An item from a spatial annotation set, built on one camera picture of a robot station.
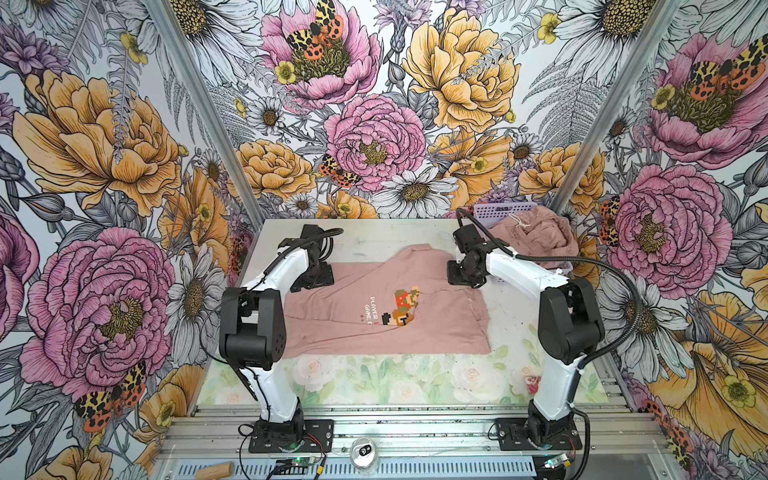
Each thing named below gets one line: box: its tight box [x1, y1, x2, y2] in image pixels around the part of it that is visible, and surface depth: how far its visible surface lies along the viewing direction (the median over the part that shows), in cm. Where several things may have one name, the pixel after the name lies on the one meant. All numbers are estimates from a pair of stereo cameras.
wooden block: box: [196, 461, 235, 480], surface depth 70 cm
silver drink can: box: [350, 437, 379, 475], surface depth 62 cm
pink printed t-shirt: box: [284, 244, 491, 358], surface depth 98 cm
